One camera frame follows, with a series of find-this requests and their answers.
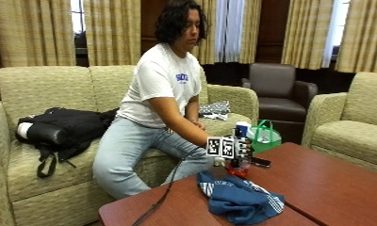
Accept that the clear spray bottle red liquid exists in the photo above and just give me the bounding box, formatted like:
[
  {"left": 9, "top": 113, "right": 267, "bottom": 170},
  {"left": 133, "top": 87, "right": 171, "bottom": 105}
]
[{"left": 226, "top": 121, "right": 255, "bottom": 179}]

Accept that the black cable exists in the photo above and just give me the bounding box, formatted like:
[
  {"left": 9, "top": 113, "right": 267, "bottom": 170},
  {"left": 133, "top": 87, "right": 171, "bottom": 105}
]
[{"left": 131, "top": 146, "right": 207, "bottom": 226}]

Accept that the beige patterned sofa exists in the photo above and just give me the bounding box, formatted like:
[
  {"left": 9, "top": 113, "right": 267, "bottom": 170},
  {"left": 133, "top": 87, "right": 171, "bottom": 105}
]
[{"left": 0, "top": 64, "right": 260, "bottom": 226}]

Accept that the green tote bag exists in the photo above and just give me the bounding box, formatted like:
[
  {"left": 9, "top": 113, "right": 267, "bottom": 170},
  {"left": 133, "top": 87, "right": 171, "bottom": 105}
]
[{"left": 248, "top": 119, "right": 283, "bottom": 155}]

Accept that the white sheer curtain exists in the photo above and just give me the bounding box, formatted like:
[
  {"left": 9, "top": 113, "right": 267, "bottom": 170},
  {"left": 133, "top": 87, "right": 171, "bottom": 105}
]
[{"left": 214, "top": 0, "right": 247, "bottom": 63}]

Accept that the blue striped cloth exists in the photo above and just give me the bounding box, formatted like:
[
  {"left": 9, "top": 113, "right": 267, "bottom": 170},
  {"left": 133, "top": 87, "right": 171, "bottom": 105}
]
[{"left": 196, "top": 170, "right": 287, "bottom": 226}]

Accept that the beige patterned armchair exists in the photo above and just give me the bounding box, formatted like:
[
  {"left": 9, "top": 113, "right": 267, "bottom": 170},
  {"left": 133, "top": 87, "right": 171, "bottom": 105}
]
[{"left": 300, "top": 72, "right": 377, "bottom": 177}]

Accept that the black and white patterned pouch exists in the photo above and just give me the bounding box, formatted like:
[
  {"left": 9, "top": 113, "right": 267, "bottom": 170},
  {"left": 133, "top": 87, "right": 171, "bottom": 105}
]
[{"left": 198, "top": 100, "right": 234, "bottom": 122}]

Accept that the white marker cube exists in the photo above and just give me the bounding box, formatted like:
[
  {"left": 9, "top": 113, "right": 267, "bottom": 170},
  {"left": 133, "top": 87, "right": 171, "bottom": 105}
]
[{"left": 206, "top": 136, "right": 238, "bottom": 160}]

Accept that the the person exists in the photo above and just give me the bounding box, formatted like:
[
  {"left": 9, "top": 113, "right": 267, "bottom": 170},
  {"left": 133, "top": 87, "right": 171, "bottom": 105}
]
[{"left": 93, "top": 0, "right": 218, "bottom": 201}]

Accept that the beige plaid curtain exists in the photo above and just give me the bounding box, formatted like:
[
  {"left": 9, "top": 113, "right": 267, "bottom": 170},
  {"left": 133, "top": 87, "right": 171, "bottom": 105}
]
[
  {"left": 0, "top": 0, "right": 78, "bottom": 68},
  {"left": 335, "top": 0, "right": 377, "bottom": 74},
  {"left": 82, "top": 0, "right": 143, "bottom": 67},
  {"left": 280, "top": 0, "right": 337, "bottom": 71},
  {"left": 191, "top": 0, "right": 264, "bottom": 66}
]

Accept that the white bottle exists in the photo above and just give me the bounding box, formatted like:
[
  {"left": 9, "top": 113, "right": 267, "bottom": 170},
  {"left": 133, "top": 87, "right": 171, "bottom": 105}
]
[{"left": 16, "top": 121, "right": 34, "bottom": 140}]

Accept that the small black device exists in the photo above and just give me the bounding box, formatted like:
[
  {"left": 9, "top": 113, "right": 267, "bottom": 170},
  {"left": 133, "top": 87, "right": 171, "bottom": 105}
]
[{"left": 251, "top": 156, "right": 274, "bottom": 170}]

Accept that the brown leather armchair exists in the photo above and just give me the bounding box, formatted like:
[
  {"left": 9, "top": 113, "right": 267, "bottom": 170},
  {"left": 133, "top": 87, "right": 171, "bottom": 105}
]
[{"left": 240, "top": 62, "right": 320, "bottom": 145}]

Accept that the black backpack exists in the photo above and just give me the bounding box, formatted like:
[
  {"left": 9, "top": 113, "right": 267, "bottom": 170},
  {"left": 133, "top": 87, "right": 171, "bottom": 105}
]
[{"left": 14, "top": 106, "right": 122, "bottom": 180}]

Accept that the window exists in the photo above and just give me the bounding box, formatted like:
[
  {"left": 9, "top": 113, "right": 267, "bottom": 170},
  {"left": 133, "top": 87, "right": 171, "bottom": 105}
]
[{"left": 70, "top": 0, "right": 89, "bottom": 49}]

